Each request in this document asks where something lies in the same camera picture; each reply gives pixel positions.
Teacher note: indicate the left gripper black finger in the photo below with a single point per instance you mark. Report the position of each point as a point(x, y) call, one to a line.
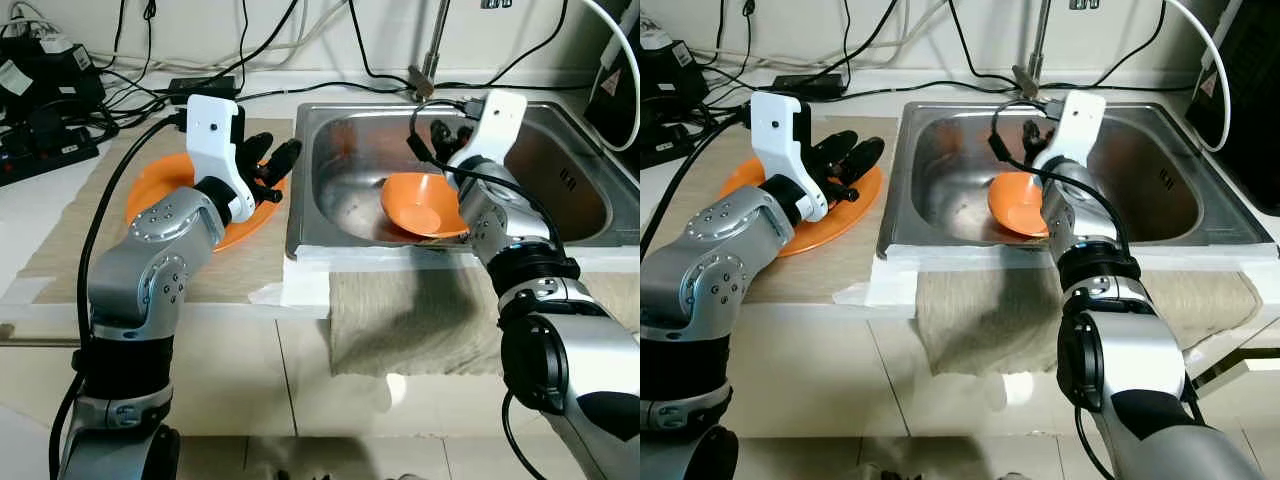
point(258, 152)
point(836, 148)
point(866, 158)
point(285, 160)

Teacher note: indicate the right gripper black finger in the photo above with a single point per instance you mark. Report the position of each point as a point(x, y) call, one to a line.
point(1029, 137)
point(462, 135)
point(439, 137)

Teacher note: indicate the orange plastic plate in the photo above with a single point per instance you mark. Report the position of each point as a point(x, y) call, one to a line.
point(850, 215)
point(160, 185)

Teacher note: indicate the orange plastic bowl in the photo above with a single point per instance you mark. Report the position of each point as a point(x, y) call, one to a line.
point(1015, 200)
point(420, 205)

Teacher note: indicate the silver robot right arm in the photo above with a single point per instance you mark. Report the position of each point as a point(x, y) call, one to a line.
point(1130, 350)
point(570, 340)

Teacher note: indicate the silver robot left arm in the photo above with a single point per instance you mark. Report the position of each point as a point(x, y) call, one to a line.
point(150, 270)
point(720, 270)

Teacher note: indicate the stainless steel sink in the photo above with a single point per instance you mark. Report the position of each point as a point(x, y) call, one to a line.
point(350, 170)
point(1170, 170)

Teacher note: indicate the black power adapter brick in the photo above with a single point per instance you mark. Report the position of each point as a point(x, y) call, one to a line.
point(203, 90)
point(808, 87)

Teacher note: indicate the steel sink faucet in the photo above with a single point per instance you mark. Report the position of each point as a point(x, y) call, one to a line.
point(432, 50)
point(1037, 50)

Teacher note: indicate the beige woven placemat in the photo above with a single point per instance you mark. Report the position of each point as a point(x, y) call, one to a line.
point(840, 280)
point(60, 250)

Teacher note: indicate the white paper sheet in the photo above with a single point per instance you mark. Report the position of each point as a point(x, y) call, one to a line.
point(300, 290)
point(885, 285)

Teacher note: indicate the black countertop appliance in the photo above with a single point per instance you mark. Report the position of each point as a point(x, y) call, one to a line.
point(615, 100)
point(1250, 100)

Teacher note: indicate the beige hanging towel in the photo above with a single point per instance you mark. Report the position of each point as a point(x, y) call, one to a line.
point(980, 320)
point(400, 320)

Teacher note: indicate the black power strip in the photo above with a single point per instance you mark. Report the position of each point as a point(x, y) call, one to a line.
point(660, 150)
point(40, 160)

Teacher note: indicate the black labelled device box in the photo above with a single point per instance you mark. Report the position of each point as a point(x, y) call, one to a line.
point(50, 75)
point(670, 70)

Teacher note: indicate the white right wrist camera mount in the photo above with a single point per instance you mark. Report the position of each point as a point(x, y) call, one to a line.
point(1080, 115)
point(500, 120)

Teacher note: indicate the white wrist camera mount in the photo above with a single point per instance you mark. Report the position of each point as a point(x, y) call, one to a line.
point(215, 130)
point(500, 120)
point(780, 130)
point(1080, 115)

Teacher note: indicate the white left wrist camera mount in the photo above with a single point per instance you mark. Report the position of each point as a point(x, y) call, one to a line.
point(780, 130)
point(215, 130)

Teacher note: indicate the metal wall tap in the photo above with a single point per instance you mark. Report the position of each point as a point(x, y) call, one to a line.
point(1085, 3)
point(495, 3)

